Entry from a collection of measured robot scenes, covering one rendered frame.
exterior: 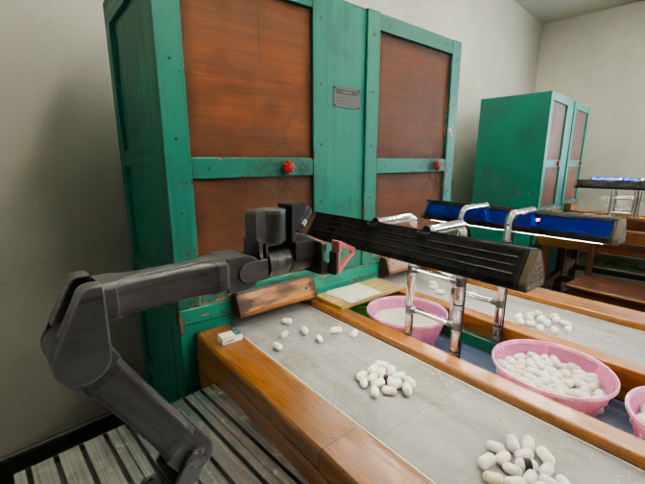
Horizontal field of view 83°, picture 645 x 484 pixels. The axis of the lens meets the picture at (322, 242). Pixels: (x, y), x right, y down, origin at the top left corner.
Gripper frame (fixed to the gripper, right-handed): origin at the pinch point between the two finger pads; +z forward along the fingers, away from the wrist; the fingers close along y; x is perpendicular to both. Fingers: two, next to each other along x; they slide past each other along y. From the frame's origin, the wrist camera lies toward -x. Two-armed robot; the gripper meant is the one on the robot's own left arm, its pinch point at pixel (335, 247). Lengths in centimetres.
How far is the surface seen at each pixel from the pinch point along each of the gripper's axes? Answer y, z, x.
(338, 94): 40, 42, -42
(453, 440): -28.7, 3.2, 33.2
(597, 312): -37, 90, 30
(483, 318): -12, 57, 30
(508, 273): -33.1, 8.8, 0.3
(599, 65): 53, 513, -138
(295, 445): -7.5, -18.2, 34.7
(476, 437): -31.5, 7.1, 33.2
